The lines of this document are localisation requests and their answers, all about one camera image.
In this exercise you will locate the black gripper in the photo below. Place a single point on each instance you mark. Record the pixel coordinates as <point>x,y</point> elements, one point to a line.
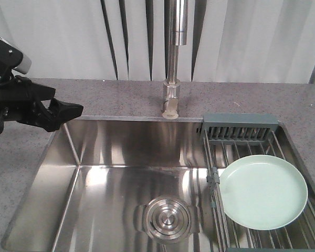
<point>21,101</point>

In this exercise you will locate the pale green round plate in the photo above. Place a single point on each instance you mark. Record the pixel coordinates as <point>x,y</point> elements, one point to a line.
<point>263,192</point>

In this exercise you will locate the steel dish drying rack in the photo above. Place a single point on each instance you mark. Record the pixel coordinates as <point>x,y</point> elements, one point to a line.
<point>229,137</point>

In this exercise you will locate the stainless steel sink basin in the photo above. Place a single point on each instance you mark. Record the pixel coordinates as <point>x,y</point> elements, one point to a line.
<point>98,175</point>

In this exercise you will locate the chrome kitchen faucet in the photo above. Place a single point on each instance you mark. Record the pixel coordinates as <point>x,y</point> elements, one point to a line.
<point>177,38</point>

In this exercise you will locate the white pleated curtain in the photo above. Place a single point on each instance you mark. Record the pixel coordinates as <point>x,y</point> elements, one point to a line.
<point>227,41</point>

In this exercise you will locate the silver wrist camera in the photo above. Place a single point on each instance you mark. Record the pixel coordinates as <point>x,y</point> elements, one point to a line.
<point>24,66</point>

